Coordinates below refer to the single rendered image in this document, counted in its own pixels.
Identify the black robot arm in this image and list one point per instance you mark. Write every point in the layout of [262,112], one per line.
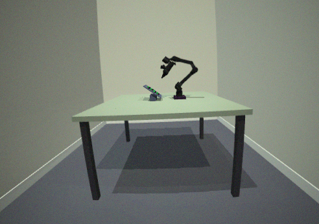
[171,63]

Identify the blue switch panel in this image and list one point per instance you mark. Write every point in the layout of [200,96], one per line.
[153,96]

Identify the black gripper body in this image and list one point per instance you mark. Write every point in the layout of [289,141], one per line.
[167,70]

